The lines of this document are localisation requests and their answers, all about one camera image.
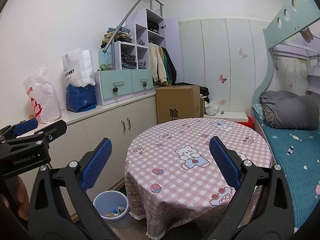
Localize lilac cubby shelf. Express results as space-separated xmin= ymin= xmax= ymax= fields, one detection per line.
xmin=98 ymin=9 xmax=182 ymax=85

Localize cream hanging jacket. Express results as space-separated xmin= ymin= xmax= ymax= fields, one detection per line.
xmin=149 ymin=42 xmax=168 ymax=86

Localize teal bunk bed frame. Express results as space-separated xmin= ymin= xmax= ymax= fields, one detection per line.
xmin=252 ymin=0 xmax=319 ymax=104

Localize red plastic stool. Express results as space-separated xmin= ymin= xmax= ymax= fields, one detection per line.
xmin=236 ymin=115 xmax=254 ymax=130

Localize teal patterned mattress sheet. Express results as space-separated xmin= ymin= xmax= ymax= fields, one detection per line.
xmin=252 ymin=109 xmax=319 ymax=230

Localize pink checkered tablecloth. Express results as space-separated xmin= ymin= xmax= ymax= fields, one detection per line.
xmin=124 ymin=118 xmax=273 ymax=239

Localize white red plastic bag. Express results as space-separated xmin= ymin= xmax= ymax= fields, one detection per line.
xmin=23 ymin=66 xmax=61 ymax=124

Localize folded clothes pile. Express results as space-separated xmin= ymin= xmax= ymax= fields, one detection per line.
xmin=100 ymin=27 xmax=132 ymax=48

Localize light blue trash bin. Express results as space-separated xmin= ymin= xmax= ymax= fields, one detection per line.
xmin=93 ymin=191 xmax=134 ymax=229

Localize grey folded duvet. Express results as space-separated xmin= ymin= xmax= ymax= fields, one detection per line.
xmin=259 ymin=90 xmax=319 ymax=130

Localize person's left hand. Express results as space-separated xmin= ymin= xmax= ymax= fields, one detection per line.
xmin=4 ymin=176 xmax=29 ymax=221

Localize white low cabinet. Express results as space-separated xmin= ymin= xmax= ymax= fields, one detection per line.
xmin=49 ymin=93 xmax=157 ymax=200

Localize teal drawer unit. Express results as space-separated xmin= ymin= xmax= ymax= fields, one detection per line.
xmin=94 ymin=69 xmax=153 ymax=106

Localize grey metal handrail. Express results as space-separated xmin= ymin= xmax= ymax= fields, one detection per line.
xmin=102 ymin=0 xmax=164 ymax=71

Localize dark green hanging garment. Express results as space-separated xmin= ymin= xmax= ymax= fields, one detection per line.
xmin=162 ymin=48 xmax=177 ymax=85

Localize white plastic bag on floor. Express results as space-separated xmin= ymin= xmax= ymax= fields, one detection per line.
xmin=204 ymin=100 xmax=219 ymax=116

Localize white paper shopping bag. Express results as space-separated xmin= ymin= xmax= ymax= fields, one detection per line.
xmin=62 ymin=49 xmax=95 ymax=87

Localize crumpled wrappers on counter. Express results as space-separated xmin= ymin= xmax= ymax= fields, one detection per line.
xmin=20 ymin=115 xmax=35 ymax=124

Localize trash inside bin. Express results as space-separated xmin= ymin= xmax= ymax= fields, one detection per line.
xmin=105 ymin=206 xmax=126 ymax=218

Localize brown cardboard box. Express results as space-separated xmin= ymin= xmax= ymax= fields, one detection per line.
xmin=155 ymin=85 xmax=203 ymax=124

